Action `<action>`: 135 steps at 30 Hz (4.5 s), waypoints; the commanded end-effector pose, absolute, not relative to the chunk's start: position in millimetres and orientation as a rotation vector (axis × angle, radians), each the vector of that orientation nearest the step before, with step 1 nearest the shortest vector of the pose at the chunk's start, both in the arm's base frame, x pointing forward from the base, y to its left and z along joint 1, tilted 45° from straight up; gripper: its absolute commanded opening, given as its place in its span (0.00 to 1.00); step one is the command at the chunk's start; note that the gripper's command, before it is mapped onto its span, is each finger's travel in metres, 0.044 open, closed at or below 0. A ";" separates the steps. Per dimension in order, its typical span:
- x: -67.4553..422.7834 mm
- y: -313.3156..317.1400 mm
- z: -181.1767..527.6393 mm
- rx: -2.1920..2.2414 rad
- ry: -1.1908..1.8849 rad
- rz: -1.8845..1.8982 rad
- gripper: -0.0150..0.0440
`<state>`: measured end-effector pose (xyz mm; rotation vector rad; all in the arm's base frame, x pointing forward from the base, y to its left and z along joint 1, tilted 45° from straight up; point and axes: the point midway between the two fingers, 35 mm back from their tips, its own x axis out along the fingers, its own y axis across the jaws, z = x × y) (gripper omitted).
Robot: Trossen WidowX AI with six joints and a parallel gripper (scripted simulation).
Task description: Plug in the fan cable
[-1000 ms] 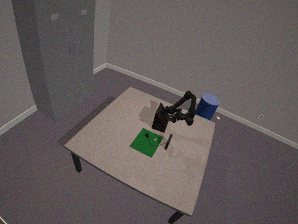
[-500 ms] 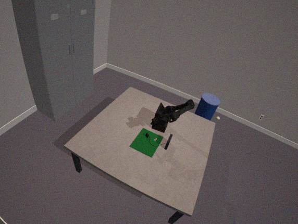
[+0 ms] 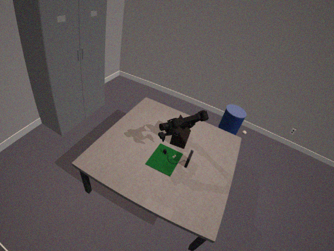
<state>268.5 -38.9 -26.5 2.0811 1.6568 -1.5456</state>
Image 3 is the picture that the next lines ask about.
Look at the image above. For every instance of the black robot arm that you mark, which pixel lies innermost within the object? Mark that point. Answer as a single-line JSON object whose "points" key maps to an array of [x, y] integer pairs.
{"points": [[188, 122]]}

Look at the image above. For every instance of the green circuit board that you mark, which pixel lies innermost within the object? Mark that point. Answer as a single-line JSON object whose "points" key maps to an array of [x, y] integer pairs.
{"points": [[163, 163]]}

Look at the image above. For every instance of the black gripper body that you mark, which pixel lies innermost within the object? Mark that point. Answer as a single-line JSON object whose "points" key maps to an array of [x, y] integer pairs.
{"points": [[168, 132]]}

